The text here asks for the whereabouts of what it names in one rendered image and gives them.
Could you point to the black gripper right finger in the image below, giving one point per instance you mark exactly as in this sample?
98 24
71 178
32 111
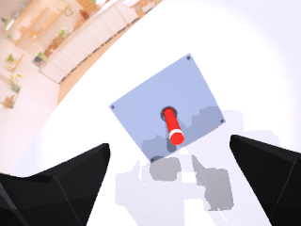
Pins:
274 174

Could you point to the red peg with white band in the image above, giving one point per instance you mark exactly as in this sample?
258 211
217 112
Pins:
175 134

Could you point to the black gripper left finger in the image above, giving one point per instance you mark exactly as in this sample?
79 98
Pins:
63 195

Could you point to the grey sloped panel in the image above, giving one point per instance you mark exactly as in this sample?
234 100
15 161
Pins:
180 87

